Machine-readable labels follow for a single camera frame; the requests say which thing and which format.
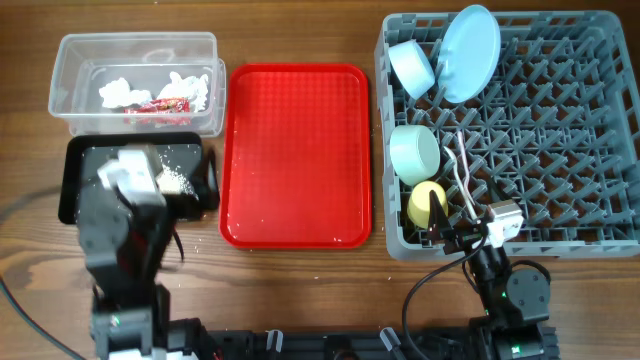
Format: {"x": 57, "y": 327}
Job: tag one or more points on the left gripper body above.
{"x": 183, "y": 205}

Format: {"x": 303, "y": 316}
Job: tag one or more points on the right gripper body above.
{"x": 462, "y": 238}

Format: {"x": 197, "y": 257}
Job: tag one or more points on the white plastic spoon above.
{"x": 462, "y": 187}

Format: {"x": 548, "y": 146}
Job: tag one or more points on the yellow plastic cup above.
{"x": 419, "y": 202}

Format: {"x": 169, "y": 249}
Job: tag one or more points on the rice and food scraps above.
{"x": 173, "y": 178}

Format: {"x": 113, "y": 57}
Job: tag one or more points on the mint green bowl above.
{"x": 414, "y": 153}

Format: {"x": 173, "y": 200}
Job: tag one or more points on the red strawberry cake wrapper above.
{"x": 161, "y": 112}

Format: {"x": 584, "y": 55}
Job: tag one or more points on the white tissue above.
{"x": 194, "y": 89}
{"x": 118, "y": 93}

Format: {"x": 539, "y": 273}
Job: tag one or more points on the light blue bowl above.
{"x": 412, "y": 68}

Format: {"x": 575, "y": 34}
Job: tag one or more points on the light blue plate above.
{"x": 469, "y": 54}

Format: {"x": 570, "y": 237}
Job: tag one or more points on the white plastic fork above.
{"x": 466, "y": 179}

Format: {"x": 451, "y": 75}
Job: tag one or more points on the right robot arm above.
{"x": 514, "y": 295}

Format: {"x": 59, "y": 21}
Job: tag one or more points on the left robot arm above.
{"x": 126, "y": 210}

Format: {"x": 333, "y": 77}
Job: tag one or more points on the clear plastic waste bin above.
{"x": 87, "y": 62}

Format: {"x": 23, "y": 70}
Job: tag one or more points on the black food waste tray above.
{"x": 75, "y": 165}

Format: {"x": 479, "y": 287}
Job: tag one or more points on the grey dishwasher rack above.
{"x": 557, "y": 128}

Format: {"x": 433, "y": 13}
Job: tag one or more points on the red plastic tray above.
{"x": 296, "y": 169}

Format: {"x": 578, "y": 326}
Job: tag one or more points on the crumpled white tissue in bin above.
{"x": 118, "y": 93}

